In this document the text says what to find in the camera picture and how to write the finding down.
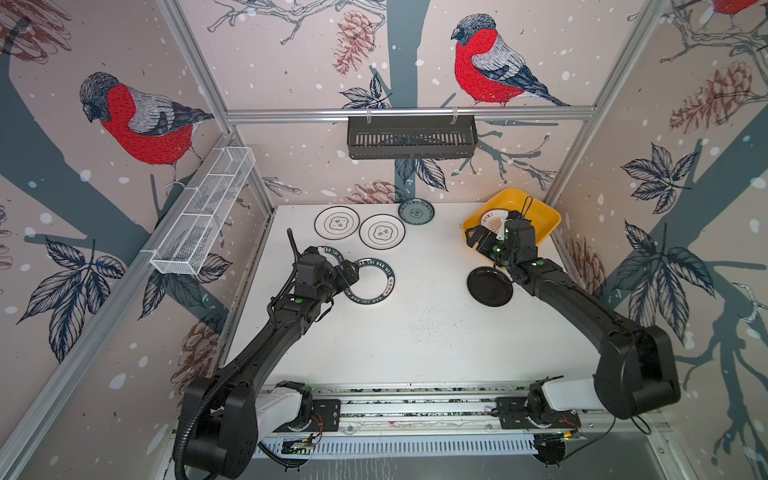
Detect green rim plate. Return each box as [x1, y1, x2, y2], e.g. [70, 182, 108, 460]
[318, 245, 345, 264]
[344, 258, 396, 306]

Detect orange sunburst plate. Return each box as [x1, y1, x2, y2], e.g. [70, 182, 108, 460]
[480, 209, 510, 235]

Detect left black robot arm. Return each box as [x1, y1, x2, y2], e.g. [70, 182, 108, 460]
[172, 247, 359, 479]

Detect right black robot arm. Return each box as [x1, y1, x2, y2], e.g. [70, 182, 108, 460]
[464, 211, 681, 420]

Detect yellow plastic bin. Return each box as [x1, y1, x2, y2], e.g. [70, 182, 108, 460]
[462, 188, 562, 246]

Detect black round plate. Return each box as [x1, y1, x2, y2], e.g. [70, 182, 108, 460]
[467, 267, 514, 307]

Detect white plate black rings far-left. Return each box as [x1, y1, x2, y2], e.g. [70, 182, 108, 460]
[313, 205, 361, 241]

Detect small teal patterned plate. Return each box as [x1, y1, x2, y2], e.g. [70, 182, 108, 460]
[398, 198, 435, 226]

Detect white mesh wall shelf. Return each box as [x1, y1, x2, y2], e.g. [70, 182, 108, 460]
[150, 146, 255, 276]

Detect black hanging wire basket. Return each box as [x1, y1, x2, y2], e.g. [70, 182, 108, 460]
[347, 115, 478, 160]

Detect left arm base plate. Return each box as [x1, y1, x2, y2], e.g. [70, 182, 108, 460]
[274, 399, 341, 434]

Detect aluminium mounting rail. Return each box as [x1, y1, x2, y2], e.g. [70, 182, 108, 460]
[265, 382, 667, 438]

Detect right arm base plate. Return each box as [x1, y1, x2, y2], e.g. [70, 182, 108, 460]
[491, 396, 581, 431]

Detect right black base cable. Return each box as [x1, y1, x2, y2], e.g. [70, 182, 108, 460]
[532, 413, 653, 467]

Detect left black cable conduit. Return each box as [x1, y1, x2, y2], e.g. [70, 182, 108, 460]
[172, 359, 241, 480]

